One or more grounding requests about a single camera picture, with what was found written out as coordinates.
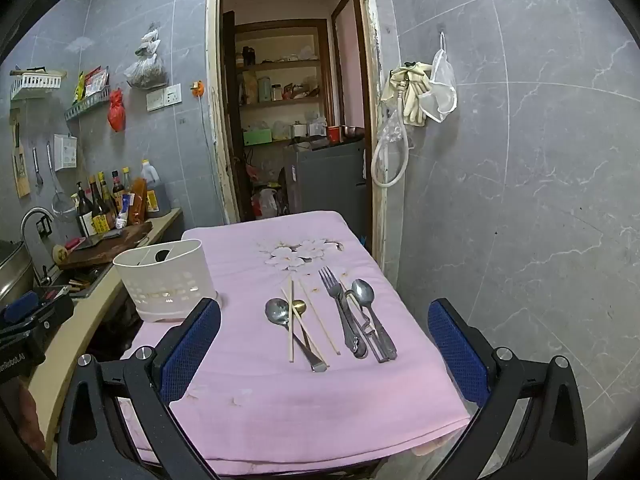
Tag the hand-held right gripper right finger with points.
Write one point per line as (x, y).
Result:
(455, 345)

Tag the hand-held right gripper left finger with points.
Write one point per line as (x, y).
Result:
(195, 345)

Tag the white plastic utensil holder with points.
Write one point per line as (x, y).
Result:
(165, 285)

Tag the steel table knife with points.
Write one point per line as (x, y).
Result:
(376, 347)

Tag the steel spoon round bowl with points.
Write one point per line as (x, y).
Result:
(276, 311)

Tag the steel spoon oval bowl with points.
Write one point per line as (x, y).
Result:
(362, 292)

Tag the gold spoon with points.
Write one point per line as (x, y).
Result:
(298, 305)

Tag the steel fork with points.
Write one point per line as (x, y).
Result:
(332, 285)

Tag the person's left hand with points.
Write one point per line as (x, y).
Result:
(30, 415)

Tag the steel pot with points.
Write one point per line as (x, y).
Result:
(12, 275)

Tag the pink floral tablecloth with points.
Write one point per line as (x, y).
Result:
(280, 410)

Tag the steel faucet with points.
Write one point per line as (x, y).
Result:
(30, 217)

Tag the wooden cutting board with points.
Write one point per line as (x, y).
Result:
(115, 249)

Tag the row of sauce bottles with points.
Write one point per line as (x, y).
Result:
(97, 207)

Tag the orange seasoning pouch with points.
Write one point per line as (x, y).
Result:
(138, 202)

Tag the hanging peeler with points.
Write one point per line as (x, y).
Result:
(38, 172)

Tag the large oil jug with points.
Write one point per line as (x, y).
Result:
(155, 192)

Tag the hanging wooden board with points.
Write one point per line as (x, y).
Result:
(21, 170)

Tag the gray cabinet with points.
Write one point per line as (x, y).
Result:
(325, 175)

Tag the green box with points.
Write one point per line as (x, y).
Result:
(257, 136)

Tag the clear plastic bag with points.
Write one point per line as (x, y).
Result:
(392, 135)

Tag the red plastic bag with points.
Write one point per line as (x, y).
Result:
(116, 112)

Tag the metal bowl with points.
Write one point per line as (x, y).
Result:
(352, 132)

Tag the red cup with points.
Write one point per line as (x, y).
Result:
(334, 134)

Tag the yellow snack packet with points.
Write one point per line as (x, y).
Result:
(79, 87)

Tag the cream rubber gloves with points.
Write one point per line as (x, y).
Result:
(412, 100)

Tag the red snack packet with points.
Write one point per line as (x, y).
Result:
(96, 81)

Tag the white mesh bag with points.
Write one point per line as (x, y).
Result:
(442, 80)

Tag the bag of dried goods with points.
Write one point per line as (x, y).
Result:
(147, 72)

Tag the wooden shelf unit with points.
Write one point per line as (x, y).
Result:
(280, 64)

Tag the black wall socket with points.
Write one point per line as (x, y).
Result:
(44, 226)

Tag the white wall box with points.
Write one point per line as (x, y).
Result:
(65, 152)

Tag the metal wall rack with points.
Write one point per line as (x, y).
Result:
(87, 105)

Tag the worn door frame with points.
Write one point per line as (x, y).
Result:
(215, 110)

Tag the white plastic wall rack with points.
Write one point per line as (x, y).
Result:
(37, 82)

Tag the white wall socket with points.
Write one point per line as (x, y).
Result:
(165, 97)

